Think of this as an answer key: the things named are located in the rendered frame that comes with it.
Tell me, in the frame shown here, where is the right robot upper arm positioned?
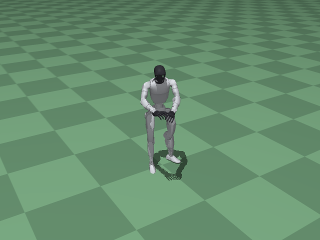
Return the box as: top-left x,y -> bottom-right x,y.
140,81 -> 151,105

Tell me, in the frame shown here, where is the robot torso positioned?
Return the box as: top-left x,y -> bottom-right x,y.
149,77 -> 170,112

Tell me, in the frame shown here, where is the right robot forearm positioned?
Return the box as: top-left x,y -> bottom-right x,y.
141,99 -> 156,117

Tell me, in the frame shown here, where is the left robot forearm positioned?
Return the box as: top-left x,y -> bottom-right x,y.
171,95 -> 181,113

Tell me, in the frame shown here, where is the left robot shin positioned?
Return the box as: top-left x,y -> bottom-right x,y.
165,135 -> 174,157

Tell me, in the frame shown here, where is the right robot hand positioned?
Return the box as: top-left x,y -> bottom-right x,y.
152,110 -> 168,120

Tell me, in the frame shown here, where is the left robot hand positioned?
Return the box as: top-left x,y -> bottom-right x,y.
165,111 -> 175,123

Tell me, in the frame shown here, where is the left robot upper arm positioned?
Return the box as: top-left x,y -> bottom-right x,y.
168,79 -> 180,102

